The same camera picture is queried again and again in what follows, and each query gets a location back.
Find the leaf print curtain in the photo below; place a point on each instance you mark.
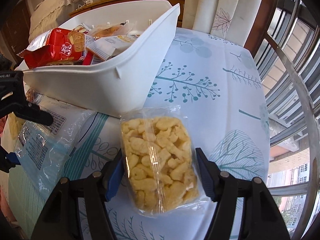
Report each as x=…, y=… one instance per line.
x=225, y=5

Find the white lace cloth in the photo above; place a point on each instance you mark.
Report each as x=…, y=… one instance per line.
x=50, y=5

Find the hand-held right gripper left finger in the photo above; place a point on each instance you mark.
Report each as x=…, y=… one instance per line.
x=115, y=177

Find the wooden door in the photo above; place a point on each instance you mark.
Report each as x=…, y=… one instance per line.
x=17, y=30

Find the pale blue snack packet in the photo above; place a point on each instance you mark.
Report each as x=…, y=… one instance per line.
x=50, y=140

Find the white and yellow snack packet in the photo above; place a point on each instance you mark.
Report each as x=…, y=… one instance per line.
x=110, y=46

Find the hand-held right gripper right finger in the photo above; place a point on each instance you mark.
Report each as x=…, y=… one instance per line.
x=207, y=175

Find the white plastic bin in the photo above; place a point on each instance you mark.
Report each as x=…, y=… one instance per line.
x=100, y=87

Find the red biscuit packet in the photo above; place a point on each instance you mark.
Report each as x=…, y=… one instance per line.
x=55, y=50

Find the clear bread packet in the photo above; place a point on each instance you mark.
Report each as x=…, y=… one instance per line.
x=107, y=30

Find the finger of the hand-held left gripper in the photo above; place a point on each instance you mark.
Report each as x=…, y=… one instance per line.
x=12, y=159
x=32, y=110

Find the wooden window frame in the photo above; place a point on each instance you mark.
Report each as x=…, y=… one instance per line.
x=262, y=17

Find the metal window grille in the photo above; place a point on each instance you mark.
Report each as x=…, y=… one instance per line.
x=292, y=80

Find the clear puffed rice cake packet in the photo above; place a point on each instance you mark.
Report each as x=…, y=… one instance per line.
x=160, y=160

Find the tree print tablecloth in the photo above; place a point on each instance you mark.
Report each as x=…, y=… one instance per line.
x=212, y=92

